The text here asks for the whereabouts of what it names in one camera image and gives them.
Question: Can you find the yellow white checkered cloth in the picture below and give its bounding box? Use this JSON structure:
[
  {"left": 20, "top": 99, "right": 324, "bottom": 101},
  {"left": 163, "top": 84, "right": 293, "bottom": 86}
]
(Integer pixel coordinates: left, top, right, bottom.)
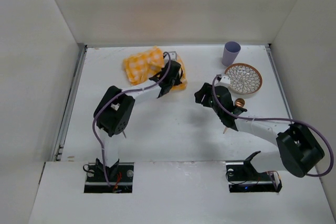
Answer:
[{"left": 123, "top": 46, "right": 187, "bottom": 91}]

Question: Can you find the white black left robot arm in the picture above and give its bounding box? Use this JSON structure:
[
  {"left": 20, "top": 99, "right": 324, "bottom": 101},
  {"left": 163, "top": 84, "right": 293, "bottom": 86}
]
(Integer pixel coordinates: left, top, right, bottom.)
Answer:
[{"left": 92, "top": 60, "right": 183, "bottom": 183}]

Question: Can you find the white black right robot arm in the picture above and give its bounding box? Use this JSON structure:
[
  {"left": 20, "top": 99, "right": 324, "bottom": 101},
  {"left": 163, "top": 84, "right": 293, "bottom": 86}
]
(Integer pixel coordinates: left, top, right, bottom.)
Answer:
[{"left": 194, "top": 83, "right": 325, "bottom": 177}]

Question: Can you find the patterned ceramic plate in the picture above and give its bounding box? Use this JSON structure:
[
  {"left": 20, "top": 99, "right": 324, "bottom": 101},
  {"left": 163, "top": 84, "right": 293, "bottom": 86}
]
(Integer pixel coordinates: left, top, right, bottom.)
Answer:
[{"left": 225, "top": 63, "right": 262, "bottom": 95}]

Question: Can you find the lavender plastic cup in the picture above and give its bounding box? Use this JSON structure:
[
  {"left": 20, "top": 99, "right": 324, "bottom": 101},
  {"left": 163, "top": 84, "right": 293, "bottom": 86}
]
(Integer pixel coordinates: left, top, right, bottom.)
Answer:
[{"left": 222, "top": 41, "right": 241, "bottom": 67}]

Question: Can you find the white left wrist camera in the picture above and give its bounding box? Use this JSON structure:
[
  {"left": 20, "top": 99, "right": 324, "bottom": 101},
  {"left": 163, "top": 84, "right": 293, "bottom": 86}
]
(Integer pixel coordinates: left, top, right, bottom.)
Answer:
[{"left": 163, "top": 51, "right": 177, "bottom": 63}]

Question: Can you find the copper long-handled spoon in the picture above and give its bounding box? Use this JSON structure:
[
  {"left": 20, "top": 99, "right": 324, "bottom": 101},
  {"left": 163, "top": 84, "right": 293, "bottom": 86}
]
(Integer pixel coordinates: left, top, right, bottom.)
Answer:
[{"left": 223, "top": 98, "right": 247, "bottom": 134}]

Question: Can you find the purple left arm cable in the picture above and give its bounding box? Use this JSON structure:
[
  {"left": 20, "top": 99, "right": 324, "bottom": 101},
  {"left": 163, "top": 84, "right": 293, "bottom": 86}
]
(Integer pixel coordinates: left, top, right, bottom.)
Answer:
[{"left": 91, "top": 52, "right": 173, "bottom": 187}]

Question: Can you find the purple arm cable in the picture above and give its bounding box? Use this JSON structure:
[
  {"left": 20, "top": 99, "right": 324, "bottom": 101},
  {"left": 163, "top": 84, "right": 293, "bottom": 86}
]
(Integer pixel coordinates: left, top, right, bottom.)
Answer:
[
  {"left": 212, "top": 74, "right": 334, "bottom": 177},
  {"left": 91, "top": 52, "right": 173, "bottom": 187}
]

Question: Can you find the right aluminium frame rail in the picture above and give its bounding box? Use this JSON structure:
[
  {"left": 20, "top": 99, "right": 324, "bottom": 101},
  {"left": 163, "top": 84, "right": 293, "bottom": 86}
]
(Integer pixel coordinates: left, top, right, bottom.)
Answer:
[{"left": 265, "top": 44, "right": 292, "bottom": 118}]

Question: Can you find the aluminium frame rail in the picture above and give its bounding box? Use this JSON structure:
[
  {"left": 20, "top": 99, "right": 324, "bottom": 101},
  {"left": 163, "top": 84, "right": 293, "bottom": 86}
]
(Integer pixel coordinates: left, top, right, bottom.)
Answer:
[
  {"left": 265, "top": 44, "right": 292, "bottom": 118},
  {"left": 50, "top": 43, "right": 87, "bottom": 161}
]

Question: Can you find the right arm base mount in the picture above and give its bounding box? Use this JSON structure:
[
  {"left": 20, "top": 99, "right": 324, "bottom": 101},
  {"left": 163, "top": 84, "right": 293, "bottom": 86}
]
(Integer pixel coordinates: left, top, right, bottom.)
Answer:
[{"left": 225, "top": 162, "right": 282, "bottom": 193}]

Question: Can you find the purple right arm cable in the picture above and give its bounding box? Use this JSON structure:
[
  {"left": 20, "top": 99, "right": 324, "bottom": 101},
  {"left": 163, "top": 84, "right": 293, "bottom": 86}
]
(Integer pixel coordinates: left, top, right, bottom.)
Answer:
[{"left": 212, "top": 74, "right": 334, "bottom": 177}]

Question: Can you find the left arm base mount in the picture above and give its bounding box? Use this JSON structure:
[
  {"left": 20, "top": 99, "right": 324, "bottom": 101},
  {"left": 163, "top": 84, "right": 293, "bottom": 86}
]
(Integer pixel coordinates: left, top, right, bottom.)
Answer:
[{"left": 82, "top": 160, "right": 134, "bottom": 194}]

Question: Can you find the left aluminium frame rail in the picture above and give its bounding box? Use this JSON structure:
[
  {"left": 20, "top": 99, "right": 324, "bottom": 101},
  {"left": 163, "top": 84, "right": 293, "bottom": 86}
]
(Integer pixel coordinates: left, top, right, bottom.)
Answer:
[{"left": 50, "top": 43, "right": 87, "bottom": 161}]

